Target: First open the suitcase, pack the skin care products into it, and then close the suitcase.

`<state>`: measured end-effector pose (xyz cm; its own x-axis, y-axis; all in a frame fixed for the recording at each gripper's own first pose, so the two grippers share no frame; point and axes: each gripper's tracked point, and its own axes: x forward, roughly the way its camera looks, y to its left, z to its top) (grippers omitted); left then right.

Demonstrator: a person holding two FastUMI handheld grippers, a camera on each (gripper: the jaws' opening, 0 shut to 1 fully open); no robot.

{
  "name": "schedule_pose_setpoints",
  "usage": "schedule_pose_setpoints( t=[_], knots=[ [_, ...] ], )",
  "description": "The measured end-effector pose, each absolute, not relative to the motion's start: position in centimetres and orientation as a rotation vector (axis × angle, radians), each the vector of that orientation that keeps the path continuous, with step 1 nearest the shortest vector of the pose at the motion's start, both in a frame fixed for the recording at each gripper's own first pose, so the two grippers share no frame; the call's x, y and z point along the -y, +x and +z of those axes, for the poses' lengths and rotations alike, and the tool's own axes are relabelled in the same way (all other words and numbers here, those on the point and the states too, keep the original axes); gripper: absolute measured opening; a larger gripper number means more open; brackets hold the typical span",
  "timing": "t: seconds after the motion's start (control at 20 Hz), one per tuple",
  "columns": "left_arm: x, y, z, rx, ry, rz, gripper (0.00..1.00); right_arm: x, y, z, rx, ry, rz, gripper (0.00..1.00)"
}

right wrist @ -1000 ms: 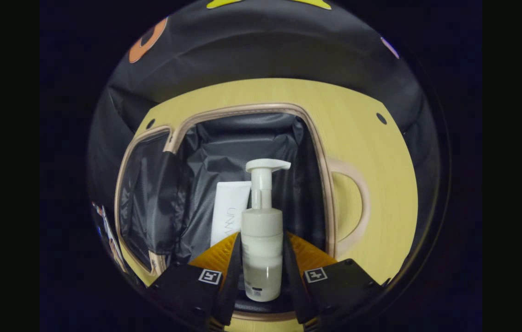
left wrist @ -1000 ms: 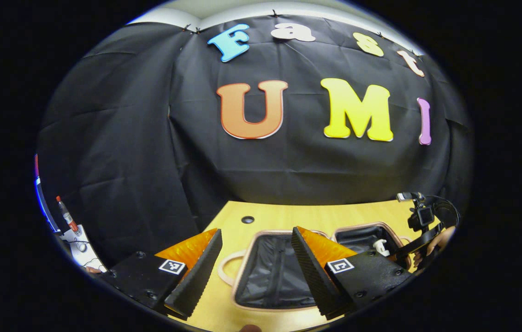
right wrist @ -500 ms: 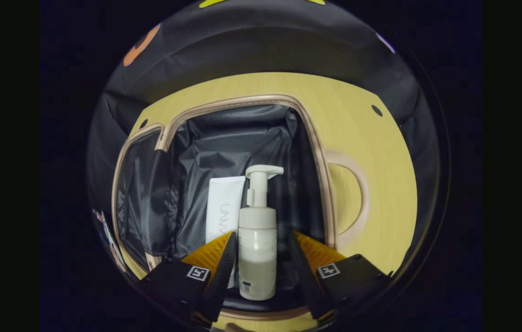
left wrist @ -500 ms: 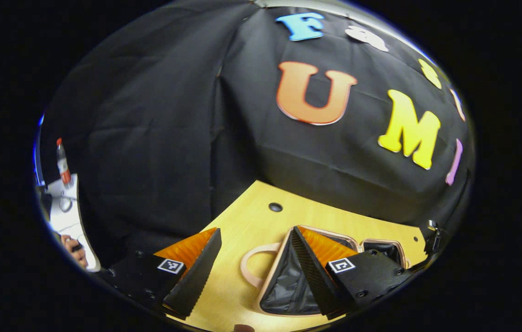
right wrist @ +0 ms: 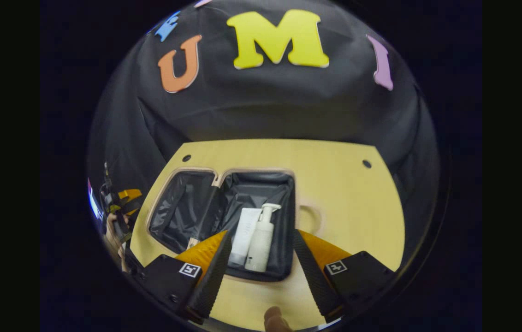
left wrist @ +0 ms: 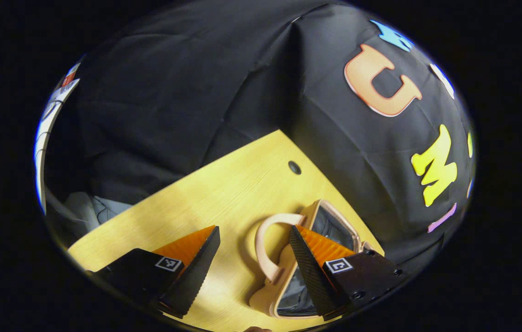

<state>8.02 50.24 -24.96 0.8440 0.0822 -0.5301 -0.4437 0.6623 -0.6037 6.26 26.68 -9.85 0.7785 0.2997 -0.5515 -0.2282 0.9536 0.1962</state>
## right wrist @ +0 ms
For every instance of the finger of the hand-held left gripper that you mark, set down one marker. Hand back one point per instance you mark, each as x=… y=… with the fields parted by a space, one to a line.
x=131 y=196

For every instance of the black backdrop cloth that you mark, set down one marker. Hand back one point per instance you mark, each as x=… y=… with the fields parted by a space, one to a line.
x=270 y=110

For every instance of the white skin care tube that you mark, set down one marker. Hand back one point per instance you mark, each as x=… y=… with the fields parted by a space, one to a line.
x=245 y=235

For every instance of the computer screen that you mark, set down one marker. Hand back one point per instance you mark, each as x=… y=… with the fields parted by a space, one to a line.
x=91 y=203

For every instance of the white pump bottle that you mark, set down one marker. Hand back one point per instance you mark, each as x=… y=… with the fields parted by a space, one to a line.
x=261 y=240

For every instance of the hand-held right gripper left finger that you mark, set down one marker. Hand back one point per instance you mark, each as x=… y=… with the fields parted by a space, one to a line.
x=212 y=272

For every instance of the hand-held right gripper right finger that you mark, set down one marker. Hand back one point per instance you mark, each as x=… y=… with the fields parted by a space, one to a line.
x=311 y=272

